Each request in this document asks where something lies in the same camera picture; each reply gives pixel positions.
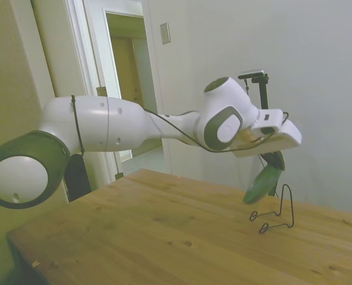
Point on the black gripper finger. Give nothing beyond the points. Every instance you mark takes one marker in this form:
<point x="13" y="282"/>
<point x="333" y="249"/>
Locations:
<point x="280" y="161"/>
<point x="269" y="158"/>

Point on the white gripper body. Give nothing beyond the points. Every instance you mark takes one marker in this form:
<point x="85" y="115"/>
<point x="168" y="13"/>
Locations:
<point x="278" y="142"/>

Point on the green plate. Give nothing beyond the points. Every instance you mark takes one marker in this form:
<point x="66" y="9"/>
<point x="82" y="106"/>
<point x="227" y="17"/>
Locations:
<point x="260" y="185"/>

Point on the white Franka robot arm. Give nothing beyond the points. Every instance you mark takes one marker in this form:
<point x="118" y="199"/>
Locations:
<point x="98" y="121"/>

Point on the brown wooden door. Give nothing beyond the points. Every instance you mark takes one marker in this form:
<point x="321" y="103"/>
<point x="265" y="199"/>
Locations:
<point x="125" y="71"/>

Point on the black box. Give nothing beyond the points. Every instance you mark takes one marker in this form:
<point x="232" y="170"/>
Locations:
<point x="78" y="178"/>

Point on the white door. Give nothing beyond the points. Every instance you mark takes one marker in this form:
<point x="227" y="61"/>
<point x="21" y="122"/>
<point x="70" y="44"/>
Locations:
<point x="75" y="59"/>

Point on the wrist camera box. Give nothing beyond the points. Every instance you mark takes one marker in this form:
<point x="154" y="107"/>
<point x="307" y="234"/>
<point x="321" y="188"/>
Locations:
<point x="268" y="118"/>

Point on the grey bar camera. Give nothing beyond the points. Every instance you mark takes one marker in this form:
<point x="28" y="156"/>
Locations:
<point x="251" y="73"/>

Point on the wall switch plate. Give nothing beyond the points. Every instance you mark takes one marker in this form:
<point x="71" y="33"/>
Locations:
<point x="165" y="33"/>

